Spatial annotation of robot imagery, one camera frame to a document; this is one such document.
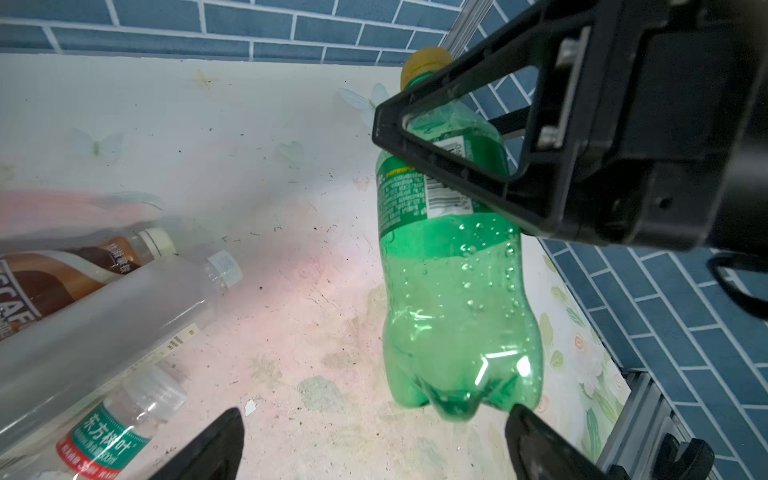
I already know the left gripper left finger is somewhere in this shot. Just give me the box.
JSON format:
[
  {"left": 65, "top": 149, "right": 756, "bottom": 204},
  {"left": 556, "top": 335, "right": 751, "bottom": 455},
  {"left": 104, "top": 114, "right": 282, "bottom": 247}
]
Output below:
[{"left": 150, "top": 407, "right": 245, "bottom": 480}]

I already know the clear frosted bottle white cap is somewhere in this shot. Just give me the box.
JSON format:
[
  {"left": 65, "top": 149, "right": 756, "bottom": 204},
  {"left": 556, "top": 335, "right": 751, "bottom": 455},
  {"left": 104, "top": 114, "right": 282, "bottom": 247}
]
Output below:
[{"left": 1, "top": 251, "right": 243, "bottom": 455}]

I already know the green soda bottle yellow cap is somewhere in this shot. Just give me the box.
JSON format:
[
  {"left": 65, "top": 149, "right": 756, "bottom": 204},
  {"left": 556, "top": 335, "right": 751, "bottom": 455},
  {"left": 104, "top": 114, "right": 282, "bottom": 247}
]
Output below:
[{"left": 375, "top": 46, "right": 545, "bottom": 422}]

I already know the brown coffee bottle left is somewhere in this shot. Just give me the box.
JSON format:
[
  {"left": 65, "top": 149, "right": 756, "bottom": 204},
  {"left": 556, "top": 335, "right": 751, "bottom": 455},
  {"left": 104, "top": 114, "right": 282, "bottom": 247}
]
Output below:
[{"left": 1, "top": 227, "right": 177, "bottom": 340}]

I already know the white tea bottle green label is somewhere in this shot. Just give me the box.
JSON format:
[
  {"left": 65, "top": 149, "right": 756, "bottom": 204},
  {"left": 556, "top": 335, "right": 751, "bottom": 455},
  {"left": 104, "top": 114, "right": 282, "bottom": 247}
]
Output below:
[{"left": 1, "top": 365, "right": 187, "bottom": 479}]

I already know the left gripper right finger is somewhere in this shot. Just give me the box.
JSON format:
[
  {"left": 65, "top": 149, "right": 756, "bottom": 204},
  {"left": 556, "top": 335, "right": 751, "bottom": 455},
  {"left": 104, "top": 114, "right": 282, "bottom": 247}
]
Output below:
[{"left": 505, "top": 404, "right": 606, "bottom": 480}]

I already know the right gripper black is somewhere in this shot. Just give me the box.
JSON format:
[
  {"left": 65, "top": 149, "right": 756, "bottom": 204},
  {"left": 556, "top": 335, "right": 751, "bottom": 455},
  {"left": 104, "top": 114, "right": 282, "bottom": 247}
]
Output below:
[{"left": 373, "top": 1, "right": 767, "bottom": 252}]

